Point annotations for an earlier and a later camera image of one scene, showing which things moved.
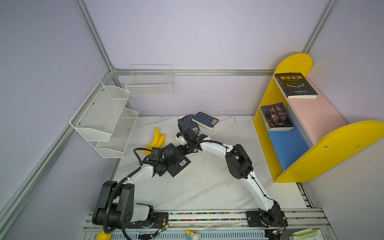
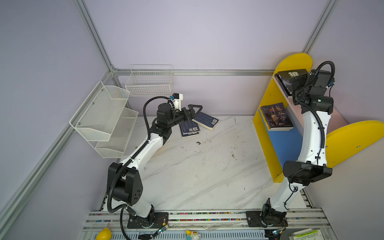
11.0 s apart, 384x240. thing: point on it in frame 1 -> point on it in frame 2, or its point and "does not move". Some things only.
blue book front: (206, 120) does not move
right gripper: (181, 150) -> (296, 80)
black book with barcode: (177, 161) -> (283, 77)
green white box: (308, 234) does not move
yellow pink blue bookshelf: (320, 141) does not move
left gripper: (161, 173) -> (192, 114)
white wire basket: (153, 80) does not move
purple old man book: (276, 117) does not move
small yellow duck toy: (193, 235) does not move
